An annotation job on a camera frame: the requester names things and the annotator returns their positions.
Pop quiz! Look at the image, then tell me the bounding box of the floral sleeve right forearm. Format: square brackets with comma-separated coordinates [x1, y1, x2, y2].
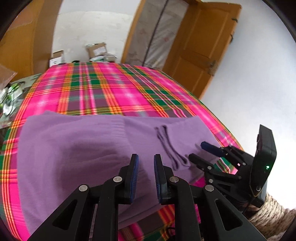
[249, 193, 295, 240]

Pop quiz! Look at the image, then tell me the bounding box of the cluttered side table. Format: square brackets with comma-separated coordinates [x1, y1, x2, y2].
[1, 73, 42, 129]

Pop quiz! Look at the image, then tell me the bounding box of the purple fleece garment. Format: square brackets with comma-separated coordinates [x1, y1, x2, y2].
[16, 111, 219, 233]

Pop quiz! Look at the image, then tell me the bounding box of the pink plaid bed sheet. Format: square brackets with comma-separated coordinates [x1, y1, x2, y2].
[1, 63, 240, 240]

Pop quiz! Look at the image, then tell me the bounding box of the wooden door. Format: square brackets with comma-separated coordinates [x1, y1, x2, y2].
[163, 1, 242, 98]

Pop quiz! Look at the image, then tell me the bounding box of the brown cardboard box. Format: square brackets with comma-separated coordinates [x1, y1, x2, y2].
[86, 42, 107, 59]

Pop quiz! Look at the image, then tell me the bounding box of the plastic door curtain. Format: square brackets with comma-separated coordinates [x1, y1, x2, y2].
[121, 0, 189, 70]

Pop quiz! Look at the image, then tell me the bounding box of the white small box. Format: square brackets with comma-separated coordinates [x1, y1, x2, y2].
[49, 50, 65, 67]

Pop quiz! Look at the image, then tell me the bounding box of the wooden wardrobe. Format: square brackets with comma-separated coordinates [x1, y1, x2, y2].
[1, 0, 62, 81]

